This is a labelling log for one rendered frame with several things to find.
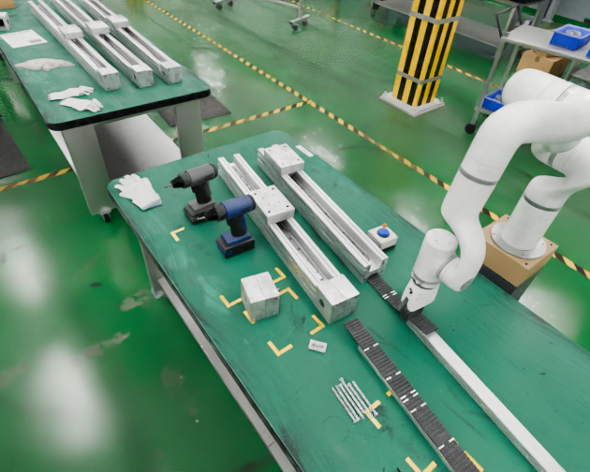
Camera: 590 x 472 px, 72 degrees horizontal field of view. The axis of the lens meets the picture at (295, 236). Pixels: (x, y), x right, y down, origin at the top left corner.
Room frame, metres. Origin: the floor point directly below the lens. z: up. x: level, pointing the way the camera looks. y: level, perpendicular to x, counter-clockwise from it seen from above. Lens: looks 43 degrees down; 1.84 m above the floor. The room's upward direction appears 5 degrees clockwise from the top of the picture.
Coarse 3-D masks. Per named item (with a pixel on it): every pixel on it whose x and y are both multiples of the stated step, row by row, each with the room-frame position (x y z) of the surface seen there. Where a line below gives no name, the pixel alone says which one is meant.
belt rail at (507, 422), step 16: (432, 336) 0.72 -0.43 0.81; (432, 352) 0.68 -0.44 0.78; (448, 352) 0.67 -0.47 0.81; (448, 368) 0.63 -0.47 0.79; (464, 368) 0.62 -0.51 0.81; (464, 384) 0.58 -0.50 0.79; (480, 384) 0.58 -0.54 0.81; (480, 400) 0.53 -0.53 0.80; (496, 400) 0.53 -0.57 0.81; (496, 416) 0.49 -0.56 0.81; (512, 416) 0.49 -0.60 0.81; (512, 432) 0.45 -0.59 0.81; (528, 432) 0.46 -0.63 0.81; (528, 448) 0.42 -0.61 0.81; (544, 464) 0.38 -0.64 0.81
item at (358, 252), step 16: (272, 176) 1.48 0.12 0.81; (288, 176) 1.41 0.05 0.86; (304, 176) 1.42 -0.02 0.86; (288, 192) 1.36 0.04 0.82; (304, 192) 1.34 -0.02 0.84; (320, 192) 1.32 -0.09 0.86; (304, 208) 1.25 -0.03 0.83; (320, 208) 1.25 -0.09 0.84; (336, 208) 1.22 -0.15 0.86; (320, 224) 1.15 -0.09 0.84; (336, 224) 1.16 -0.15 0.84; (352, 224) 1.14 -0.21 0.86; (336, 240) 1.07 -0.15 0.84; (352, 240) 1.08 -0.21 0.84; (368, 240) 1.06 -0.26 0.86; (352, 256) 0.99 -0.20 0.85; (368, 256) 1.02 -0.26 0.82; (384, 256) 0.99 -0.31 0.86; (352, 272) 0.97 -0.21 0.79; (368, 272) 0.94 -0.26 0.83
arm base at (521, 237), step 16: (528, 208) 1.09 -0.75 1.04; (496, 224) 1.19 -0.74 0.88; (512, 224) 1.10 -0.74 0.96; (528, 224) 1.07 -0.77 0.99; (544, 224) 1.06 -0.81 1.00; (496, 240) 1.10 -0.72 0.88; (512, 240) 1.08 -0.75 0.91; (528, 240) 1.06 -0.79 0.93; (512, 256) 1.03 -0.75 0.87; (528, 256) 1.03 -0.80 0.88
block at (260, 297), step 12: (252, 276) 0.84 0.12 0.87; (264, 276) 0.84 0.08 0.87; (252, 288) 0.79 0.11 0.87; (264, 288) 0.79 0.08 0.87; (276, 288) 0.83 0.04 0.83; (252, 300) 0.75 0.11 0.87; (264, 300) 0.75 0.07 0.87; (276, 300) 0.77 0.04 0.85; (252, 312) 0.74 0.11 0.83; (264, 312) 0.75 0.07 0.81; (276, 312) 0.77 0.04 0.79
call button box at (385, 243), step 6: (378, 228) 1.16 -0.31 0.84; (372, 234) 1.12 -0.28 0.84; (378, 234) 1.12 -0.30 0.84; (390, 234) 1.13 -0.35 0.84; (372, 240) 1.11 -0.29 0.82; (378, 240) 1.09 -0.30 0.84; (384, 240) 1.09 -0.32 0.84; (390, 240) 1.10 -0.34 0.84; (396, 240) 1.11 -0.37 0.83; (378, 246) 1.08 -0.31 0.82; (384, 246) 1.08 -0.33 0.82; (390, 246) 1.10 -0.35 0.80; (384, 252) 1.09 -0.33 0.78
